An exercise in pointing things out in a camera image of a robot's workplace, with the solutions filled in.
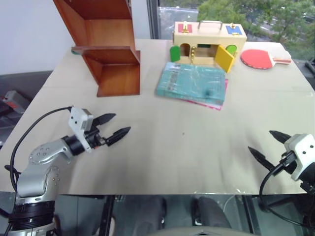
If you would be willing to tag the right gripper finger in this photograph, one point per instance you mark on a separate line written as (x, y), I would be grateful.
(261, 157)
(280, 137)

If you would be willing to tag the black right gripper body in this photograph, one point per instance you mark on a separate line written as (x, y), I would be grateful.
(291, 165)

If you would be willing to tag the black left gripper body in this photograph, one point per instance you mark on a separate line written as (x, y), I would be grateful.
(94, 138)

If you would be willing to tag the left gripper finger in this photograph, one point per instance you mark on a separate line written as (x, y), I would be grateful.
(119, 134)
(105, 118)

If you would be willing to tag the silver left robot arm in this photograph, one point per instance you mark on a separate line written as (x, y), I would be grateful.
(37, 172)

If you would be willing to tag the brown wooden shelf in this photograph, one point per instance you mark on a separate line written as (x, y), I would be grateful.
(118, 81)

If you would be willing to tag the pink thin book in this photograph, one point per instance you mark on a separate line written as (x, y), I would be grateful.
(214, 106)

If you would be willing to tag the teal book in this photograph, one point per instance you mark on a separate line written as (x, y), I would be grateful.
(192, 78)

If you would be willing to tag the black table leg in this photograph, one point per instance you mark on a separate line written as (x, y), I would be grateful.
(107, 214)
(251, 214)

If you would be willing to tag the small green object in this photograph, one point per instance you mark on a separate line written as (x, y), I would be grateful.
(74, 52)

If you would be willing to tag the red table tennis paddle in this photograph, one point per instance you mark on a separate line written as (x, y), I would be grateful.
(256, 59)

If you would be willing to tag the grey and red device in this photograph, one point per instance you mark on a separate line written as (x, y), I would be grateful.
(12, 99)

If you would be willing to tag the dark green arched door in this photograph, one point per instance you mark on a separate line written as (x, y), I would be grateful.
(175, 54)

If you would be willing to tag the grey rounded robot torso edge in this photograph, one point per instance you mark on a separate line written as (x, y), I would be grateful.
(201, 232)

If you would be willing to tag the yellow wooden box door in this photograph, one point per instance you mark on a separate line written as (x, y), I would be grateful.
(224, 59)

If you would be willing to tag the light green arched door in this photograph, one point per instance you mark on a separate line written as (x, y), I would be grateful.
(231, 50)

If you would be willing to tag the blue panel with brass latch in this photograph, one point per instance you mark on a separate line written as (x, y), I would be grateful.
(235, 30)

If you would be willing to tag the red panel with brass latch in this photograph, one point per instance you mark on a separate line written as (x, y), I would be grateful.
(181, 28)

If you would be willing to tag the pale wooden lock box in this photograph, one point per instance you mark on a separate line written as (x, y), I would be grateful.
(209, 37)

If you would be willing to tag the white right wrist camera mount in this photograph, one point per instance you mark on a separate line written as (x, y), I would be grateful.
(302, 152)

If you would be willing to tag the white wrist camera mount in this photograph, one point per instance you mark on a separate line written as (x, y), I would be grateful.
(76, 120)
(302, 152)

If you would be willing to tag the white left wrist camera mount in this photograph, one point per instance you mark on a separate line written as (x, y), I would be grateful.
(76, 120)

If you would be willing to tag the dark window frame post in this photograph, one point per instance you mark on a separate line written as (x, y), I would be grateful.
(152, 19)

